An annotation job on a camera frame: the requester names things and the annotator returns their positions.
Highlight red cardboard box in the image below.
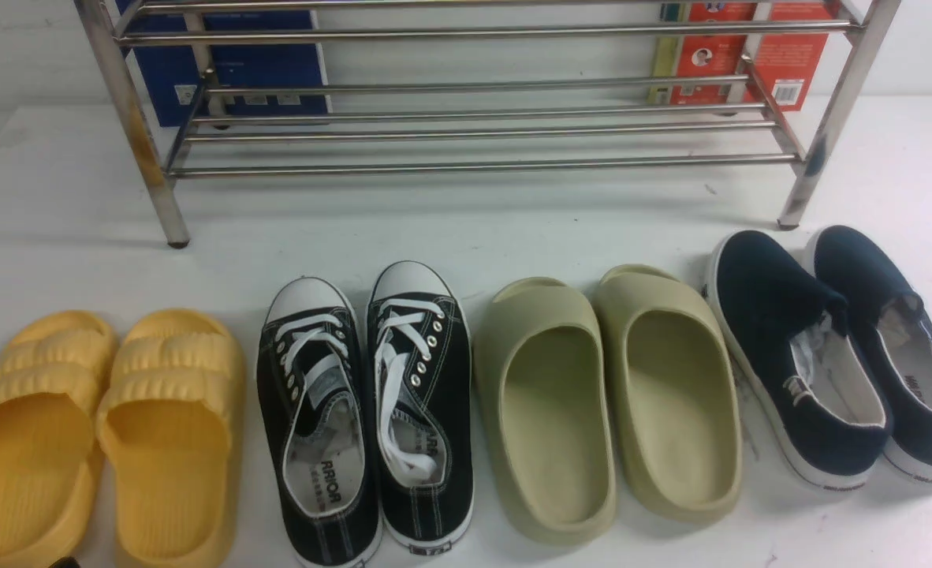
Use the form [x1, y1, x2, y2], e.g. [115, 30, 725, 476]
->
[648, 0, 834, 111]

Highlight black canvas sneaker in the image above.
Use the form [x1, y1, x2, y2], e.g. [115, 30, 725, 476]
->
[255, 277, 381, 567]
[365, 261, 475, 556]

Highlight right yellow slide slipper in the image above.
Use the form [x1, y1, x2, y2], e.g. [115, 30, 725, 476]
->
[95, 308, 247, 567]

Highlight left beige foam slipper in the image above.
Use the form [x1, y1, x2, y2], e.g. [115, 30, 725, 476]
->
[473, 277, 617, 547]

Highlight stainless steel shoe rack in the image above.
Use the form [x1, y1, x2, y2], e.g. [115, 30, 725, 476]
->
[74, 1, 900, 249]

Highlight left navy slip-on shoe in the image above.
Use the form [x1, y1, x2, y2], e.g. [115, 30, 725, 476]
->
[704, 230, 892, 492]

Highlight navy slip-on shoe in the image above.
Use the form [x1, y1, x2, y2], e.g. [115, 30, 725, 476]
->
[704, 230, 892, 492]
[804, 224, 932, 484]

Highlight beige foam slipper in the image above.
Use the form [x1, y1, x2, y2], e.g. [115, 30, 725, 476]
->
[473, 277, 617, 547]
[593, 263, 741, 525]

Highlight yellow slide slipper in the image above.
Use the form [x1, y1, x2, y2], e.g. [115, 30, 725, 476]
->
[95, 308, 247, 567]
[0, 310, 117, 567]

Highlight right navy slip-on shoe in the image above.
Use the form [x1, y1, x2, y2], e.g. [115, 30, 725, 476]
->
[804, 224, 932, 484]

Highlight left yellow slide slipper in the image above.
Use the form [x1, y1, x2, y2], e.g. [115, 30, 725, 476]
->
[0, 310, 117, 567]

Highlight blue cardboard box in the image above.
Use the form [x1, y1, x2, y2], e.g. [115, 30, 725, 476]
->
[134, 10, 332, 127]

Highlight right beige foam slipper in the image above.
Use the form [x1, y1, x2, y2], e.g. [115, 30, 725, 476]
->
[593, 263, 741, 525]

